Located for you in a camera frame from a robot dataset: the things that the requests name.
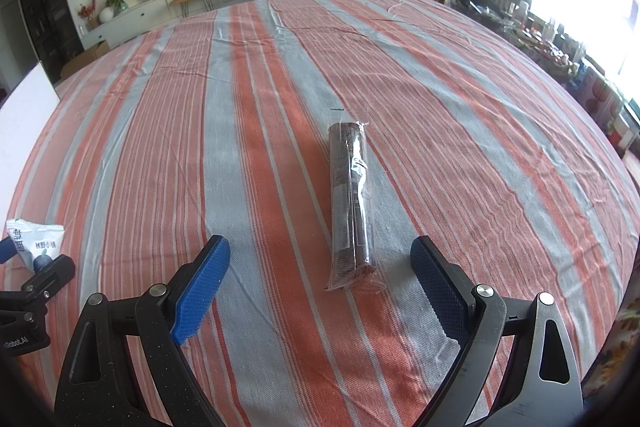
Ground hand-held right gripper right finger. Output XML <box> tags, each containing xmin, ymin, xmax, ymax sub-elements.
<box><xmin>410</xmin><ymin>236</ymin><xmax>583</xmax><ymax>427</ymax></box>

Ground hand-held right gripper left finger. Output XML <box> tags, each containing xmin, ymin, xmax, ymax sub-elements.
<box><xmin>54</xmin><ymin>234</ymin><xmax>231</xmax><ymax>427</ymax></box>

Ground brown cookies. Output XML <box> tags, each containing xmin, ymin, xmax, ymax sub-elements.
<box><xmin>324</xmin><ymin>121</ymin><xmax>383</xmax><ymax>293</ymax></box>

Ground white board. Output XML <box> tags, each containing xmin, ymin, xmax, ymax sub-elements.
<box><xmin>0</xmin><ymin>61</ymin><xmax>61</xmax><ymax>228</ymax></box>

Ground patterned blanket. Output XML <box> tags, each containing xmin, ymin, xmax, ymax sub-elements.
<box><xmin>582</xmin><ymin>292</ymin><xmax>640</xmax><ymax>398</ymax></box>

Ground cardboard box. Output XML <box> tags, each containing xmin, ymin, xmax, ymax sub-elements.
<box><xmin>60</xmin><ymin>41</ymin><xmax>111</xmax><ymax>80</ymax></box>

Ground striped bed sheet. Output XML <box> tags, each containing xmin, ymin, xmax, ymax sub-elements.
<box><xmin>0</xmin><ymin>0</ymin><xmax>640</xmax><ymax>427</ymax></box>

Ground dark display cabinet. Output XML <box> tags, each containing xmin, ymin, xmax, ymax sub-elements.
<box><xmin>15</xmin><ymin>0</ymin><xmax>83</xmax><ymax>78</ymax></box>

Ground red flowers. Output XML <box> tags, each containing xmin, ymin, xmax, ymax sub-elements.
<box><xmin>76</xmin><ymin>0</ymin><xmax>98</xmax><ymax>30</ymax></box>

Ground pile of assorted boxes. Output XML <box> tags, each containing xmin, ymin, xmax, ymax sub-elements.
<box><xmin>445</xmin><ymin>0</ymin><xmax>640</xmax><ymax>168</ymax></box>

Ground plant in white vase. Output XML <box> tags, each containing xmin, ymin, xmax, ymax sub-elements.
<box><xmin>99</xmin><ymin>0</ymin><xmax>132</xmax><ymax>24</ymax></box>

